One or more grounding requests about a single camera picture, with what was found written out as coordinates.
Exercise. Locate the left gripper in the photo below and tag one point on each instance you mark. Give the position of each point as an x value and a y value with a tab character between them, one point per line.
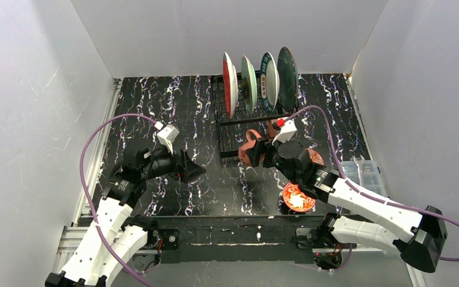
179	167

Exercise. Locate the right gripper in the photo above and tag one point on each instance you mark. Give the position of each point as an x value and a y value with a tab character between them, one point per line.
264	153

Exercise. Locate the large brown mug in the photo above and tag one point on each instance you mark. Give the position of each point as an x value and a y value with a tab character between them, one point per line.
251	138

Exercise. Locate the black wire dish rack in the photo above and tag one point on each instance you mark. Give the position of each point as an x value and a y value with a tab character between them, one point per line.
231	130

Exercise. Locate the green rim lettered plate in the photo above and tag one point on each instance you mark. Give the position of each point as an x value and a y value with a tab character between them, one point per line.
269	83

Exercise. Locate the light green flower plate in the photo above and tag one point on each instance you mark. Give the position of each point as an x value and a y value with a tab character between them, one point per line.
249	85

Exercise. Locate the red teal floral plate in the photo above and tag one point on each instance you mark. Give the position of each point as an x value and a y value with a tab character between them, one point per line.
230	85

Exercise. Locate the dark blue glazed plate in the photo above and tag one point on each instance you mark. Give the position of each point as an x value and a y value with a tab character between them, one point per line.
288	79

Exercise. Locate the small brown cup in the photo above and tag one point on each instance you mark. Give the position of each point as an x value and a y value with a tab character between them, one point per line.
271	128

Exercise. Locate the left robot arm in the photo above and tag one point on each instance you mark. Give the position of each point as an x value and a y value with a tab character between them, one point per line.
114	236

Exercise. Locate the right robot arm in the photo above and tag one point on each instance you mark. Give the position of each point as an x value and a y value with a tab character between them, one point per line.
418	237

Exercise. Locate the orange floral pattern bowl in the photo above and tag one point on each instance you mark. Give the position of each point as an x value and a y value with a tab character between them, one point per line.
296	200

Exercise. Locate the red geometric pattern bowl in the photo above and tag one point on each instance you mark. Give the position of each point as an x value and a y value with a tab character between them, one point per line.
315	157

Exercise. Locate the silver wrench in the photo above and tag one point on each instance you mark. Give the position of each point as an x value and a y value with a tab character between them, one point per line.
360	161

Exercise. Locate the clear plastic box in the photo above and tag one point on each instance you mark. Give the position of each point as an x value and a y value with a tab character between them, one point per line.
372	177

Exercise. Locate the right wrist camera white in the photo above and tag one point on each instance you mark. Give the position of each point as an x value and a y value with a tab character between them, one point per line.
287	130

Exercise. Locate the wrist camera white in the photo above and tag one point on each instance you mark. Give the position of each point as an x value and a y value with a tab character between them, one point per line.
166	135
287	130

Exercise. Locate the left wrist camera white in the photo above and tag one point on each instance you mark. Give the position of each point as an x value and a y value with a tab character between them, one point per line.
166	135

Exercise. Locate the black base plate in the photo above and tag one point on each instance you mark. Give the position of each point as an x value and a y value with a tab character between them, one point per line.
243	238

